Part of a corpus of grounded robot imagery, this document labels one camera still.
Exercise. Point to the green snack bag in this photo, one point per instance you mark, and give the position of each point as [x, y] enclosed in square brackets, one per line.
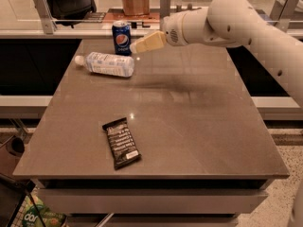
[37, 214]

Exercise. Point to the black rxbar chocolate wrapper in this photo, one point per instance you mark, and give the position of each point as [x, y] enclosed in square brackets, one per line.
[121, 143]

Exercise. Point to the grey metal bracket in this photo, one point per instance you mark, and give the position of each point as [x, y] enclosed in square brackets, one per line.
[49, 27]
[282, 14]
[164, 8]

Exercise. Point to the grey metal bracket right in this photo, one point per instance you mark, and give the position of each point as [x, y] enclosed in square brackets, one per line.
[282, 14]

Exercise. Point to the grey metal bracket middle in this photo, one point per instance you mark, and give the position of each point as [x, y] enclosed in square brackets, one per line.
[164, 8]

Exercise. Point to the clear plastic water bottle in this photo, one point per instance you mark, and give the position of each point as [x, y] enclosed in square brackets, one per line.
[107, 64]

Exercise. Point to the black office chair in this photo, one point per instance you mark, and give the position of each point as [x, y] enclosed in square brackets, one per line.
[70, 12]

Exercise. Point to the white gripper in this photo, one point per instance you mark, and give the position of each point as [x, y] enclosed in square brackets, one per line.
[171, 32]

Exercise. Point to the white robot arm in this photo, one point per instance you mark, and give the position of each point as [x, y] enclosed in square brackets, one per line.
[230, 23]

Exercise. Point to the grey metal bracket left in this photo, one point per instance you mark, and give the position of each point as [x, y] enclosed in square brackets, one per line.
[49, 27]

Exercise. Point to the blue pepsi can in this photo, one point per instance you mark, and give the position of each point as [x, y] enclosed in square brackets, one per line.
[122, 38]

